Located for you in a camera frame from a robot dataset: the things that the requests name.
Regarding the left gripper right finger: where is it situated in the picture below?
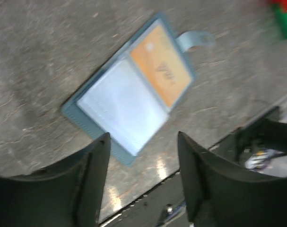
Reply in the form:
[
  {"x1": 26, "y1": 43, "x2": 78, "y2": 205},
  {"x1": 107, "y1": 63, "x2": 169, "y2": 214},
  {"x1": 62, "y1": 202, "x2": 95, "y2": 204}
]
[{"x1": 177, "y1": 132, "x2": 287, "y2": 227}]

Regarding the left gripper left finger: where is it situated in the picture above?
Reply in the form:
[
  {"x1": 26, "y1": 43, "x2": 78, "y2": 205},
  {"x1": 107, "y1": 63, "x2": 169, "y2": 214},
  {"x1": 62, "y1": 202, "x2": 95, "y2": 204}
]
[{"x1": 0, "y1": 133, "x2": 110, "y2": 227}]

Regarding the blue card holder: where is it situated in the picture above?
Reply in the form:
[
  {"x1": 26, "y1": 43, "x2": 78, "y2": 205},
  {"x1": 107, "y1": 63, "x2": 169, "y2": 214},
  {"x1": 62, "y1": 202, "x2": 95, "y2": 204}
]
[{"x1": 61, "y1": 13, "x2": 215, "y2": 166}]

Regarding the gold card in holder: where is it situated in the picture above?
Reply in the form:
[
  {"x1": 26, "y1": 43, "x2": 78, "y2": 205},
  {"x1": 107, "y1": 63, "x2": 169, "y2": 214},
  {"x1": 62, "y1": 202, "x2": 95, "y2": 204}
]
[{"x1": 130, "y1": 25, "x2": 192, "y2": 108}]

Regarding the green bin near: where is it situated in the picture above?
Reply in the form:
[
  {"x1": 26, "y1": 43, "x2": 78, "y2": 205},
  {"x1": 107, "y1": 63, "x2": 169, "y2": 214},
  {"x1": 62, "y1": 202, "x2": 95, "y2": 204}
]
[{"x1": 272, "y1": 4, "x2": 287, "y2": 39}]

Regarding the red bin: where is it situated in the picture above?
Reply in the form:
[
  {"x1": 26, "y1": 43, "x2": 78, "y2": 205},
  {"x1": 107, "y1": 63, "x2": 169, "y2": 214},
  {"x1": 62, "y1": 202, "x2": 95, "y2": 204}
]
[{"x1": 270, "y1": 0, "x2": 287, "y2": 12}]

